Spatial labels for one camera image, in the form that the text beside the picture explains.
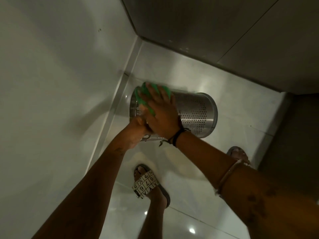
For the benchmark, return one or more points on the perforated steel waste bin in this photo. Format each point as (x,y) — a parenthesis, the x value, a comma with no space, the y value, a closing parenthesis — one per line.
(196,114)

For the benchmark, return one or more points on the person's right foot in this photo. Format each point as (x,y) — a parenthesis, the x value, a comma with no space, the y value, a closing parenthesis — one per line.
(238,155)

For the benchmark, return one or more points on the person's left forearm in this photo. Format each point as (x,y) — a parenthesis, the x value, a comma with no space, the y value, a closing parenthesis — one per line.
(94,186)

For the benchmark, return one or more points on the black thread wristband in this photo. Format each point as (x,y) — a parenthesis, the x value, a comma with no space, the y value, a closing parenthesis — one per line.
(177,136)

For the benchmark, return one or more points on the person's left hand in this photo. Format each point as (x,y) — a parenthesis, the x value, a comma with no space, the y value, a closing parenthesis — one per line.
(134,133)

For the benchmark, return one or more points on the green cleaning cloth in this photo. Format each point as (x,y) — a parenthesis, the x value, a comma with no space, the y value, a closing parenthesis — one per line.
(149,93)

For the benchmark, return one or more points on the person's right hand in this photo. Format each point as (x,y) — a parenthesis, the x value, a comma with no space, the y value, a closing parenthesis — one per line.
(163,116)

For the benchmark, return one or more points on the person's right thumb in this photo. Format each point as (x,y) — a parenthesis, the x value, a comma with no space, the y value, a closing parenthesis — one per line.
(146,116)

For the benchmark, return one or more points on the person's left fingers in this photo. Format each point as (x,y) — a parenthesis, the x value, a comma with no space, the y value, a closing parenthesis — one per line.
(144,125)

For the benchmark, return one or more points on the person's left leg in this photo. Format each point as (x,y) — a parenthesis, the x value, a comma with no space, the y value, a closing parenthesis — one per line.
(154,216)

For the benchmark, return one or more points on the thin metal bangle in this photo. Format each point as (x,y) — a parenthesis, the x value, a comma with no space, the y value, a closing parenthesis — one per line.
(228,174)

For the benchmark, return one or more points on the person's right forearm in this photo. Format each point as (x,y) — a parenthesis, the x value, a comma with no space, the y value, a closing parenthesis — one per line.
(249,191)

